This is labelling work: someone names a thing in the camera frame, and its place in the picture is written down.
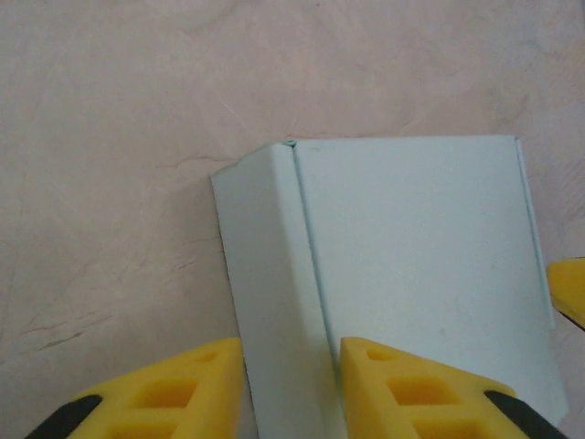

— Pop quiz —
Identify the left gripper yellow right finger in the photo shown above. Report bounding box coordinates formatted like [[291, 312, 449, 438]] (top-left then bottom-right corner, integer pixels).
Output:
[[336, 337, 568, 439]]

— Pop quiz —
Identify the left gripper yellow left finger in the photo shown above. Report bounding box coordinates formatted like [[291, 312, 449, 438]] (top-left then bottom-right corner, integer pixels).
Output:
[[29, 337, 244, 439]]

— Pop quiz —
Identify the light blue paper box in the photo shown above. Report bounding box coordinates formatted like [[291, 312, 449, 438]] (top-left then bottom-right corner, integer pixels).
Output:
[[210, 135, 566, 439]]

